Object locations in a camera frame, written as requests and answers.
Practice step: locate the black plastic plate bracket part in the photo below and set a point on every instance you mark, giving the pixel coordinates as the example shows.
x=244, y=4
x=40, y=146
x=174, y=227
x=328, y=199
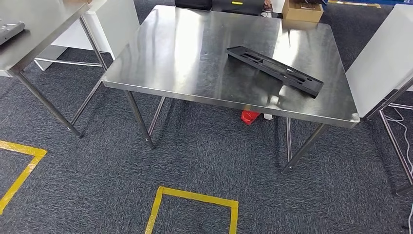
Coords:
x=309, y=85

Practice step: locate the stainless steel workbench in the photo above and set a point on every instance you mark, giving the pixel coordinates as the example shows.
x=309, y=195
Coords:
x=193, y=58

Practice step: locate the red box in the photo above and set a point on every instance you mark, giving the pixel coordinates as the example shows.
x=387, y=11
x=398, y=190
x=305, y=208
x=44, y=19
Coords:
x=250, y=117

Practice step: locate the small white box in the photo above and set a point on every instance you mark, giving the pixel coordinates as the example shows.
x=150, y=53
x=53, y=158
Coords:
x=268, y=116

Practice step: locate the black equipment box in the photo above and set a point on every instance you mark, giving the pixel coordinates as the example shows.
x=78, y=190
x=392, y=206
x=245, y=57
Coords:
x=238, y=9

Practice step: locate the black case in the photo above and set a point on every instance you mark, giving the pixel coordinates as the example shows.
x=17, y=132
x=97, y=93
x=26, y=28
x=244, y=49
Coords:
x=193, y=4

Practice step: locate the yellow label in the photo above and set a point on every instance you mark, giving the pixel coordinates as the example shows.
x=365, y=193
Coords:
x=237, y=3

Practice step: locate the white cabinet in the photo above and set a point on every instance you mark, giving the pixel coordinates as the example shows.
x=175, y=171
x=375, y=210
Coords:
x=122, y=22

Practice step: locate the brown cardboard box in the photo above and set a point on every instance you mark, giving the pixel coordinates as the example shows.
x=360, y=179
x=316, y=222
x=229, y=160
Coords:
x=301, y=14

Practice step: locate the white top table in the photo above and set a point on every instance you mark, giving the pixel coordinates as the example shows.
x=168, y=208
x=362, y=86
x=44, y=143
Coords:
x=380, y=58

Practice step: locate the stainless steel table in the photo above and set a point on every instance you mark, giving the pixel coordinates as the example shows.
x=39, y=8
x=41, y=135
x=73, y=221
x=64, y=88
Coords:
x=42, y=25

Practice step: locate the grey metal tray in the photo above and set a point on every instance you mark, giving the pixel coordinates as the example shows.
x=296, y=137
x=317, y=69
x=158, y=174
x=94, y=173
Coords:
x=9, y=30

